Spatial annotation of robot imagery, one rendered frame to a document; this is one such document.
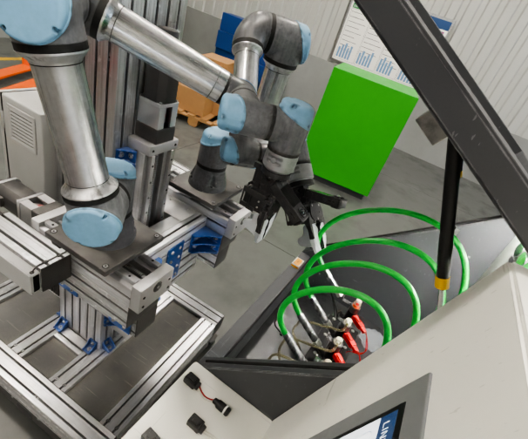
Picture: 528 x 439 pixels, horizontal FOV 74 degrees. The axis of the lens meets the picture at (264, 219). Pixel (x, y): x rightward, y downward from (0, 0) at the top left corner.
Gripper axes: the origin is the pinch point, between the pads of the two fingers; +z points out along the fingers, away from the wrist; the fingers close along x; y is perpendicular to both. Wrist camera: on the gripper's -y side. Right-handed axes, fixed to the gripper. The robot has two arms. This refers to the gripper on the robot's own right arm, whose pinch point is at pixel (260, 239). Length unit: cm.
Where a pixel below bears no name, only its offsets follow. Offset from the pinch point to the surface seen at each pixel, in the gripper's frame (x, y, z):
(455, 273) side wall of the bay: -43, -51, 3
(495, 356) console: 39, -38, -31
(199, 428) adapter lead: 35.3, -13.7, 21.2
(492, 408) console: 45, -38, -31
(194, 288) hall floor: -78, 59, 121
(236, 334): 8.0, -5.7, 25.9
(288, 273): -26.5, -5.2, 25.9
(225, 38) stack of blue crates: -544, 394, 40
